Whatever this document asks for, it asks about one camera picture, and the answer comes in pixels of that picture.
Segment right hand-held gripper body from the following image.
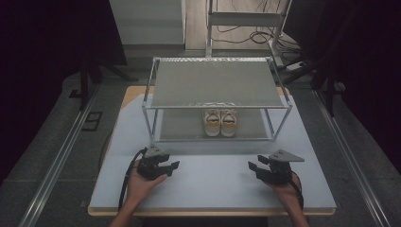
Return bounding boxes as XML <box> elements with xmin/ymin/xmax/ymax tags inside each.
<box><xmin>264</xmin><ymin>148</ymin><xmax>305</xmax><ymax>186</ymax></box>

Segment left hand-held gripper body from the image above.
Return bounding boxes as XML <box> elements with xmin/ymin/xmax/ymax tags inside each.
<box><xmin>136</xmin><ymin>144</ymin><xmax>171</xmax><ymax>182</ymax></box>

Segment small white and tan shoe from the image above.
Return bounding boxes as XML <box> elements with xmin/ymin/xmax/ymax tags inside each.
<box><xmin>219</xmin><ymin>108</ymin><xmax>238</xmax><ymax>138</ymax></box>
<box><xmin>202</xmin><ymin>108</ymin><xmax>222</xmax><ymax>138</ymax></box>

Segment grey metal two-tier shoe rack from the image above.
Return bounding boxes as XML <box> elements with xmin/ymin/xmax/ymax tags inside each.
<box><xmin>140</xmin><ymin>56</ymin><xmax>294</xmax><ymax>145</ymax></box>

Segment person's left hand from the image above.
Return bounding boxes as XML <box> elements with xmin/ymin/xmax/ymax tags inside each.
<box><xmin>125</xmin><ymin>160</ymin><xmax>168</xmax><ymax>212</ymax></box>

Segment person's right hand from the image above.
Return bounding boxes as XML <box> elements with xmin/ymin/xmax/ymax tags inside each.
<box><xmin>266</xmin><ymin>171</ymin><xmax>305</xmax><ymax>212</ymax></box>

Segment pale blue table mat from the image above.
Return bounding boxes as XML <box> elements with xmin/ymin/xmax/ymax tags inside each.
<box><xmin>89</xmin><ymin>93</ymin><xmax>337</xmax><ymax>212</ymax></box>

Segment black stand legs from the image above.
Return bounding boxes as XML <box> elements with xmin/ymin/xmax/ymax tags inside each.
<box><xmin>68</xmin><ymin>60</ymin><xmax>140</xmax><ymax>112</ymax></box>
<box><xmin>281</xmin><ymin>56</ymin><xmax>348</xmax><ymax>118</ymax></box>

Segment white power strip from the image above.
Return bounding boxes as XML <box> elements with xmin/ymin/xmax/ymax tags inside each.
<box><xmin>284</xmin><ymin>61</ymin><xmax>306</xmax><ymax>72</ymax></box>

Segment white cabinet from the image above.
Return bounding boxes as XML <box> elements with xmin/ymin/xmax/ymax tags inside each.
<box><xmin>108</xmin><ymin>0</ymin><xmax>187</xmax><ymax>60</ymax></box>

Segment dark curtain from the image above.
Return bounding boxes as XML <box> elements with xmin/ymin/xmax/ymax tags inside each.
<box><xmin>0</xmin><ymin>0</ymin><xmax>128</xmax><ymax>187</ymax></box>
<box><xmin>283</xmin><ymin>0</ymin><xmax>401</xmax><ymax>175</ymax></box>

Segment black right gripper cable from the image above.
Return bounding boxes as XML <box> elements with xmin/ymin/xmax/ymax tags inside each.
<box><xmin>289</xmin><ymin>171</ymin><xmax>305</xmax><ymax>211</ymax></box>

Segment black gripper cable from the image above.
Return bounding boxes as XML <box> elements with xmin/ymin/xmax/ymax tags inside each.
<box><xmin>117</xmin><ymin>147</ymin><xmax>148</xmax><ymax>212</ymax></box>
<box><xmin>289</xmin><ymin>171</ymin><xmax>305</xmax><ymax>211</ymax></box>

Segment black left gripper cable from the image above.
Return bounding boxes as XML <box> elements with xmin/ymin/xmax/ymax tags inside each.
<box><xmin>117</xmin><ymin>147</ymin><xmax>148</xmax><ymax>212</ymax></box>

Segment metal floor rail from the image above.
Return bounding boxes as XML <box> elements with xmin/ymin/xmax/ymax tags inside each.
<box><xmin>17</xmin><ymin>84</ymin><xmax>99</xmax><ymax>227</ymax></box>
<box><xmin>311</xmin><ymin>89</ymin><xmax>392</xmax><ymax>227</ymax></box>

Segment black floor socket frame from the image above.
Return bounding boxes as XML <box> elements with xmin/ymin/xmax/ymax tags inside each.
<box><xmin>80</xmin><ymin>111</ymin><xmax>104</xmax><ymax>132</ymax></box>

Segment black floor cables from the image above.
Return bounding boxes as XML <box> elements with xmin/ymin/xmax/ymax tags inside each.
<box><xmin>210</xmin><ymin>0</ymin><xmax>302</xmax><ymax>55</ymax></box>

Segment white metal stand frame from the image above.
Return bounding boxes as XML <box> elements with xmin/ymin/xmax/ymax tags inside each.
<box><xmin>204</xmin><ymin>0</ymin><xmax>293</xmax><ymax>69</ymax></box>

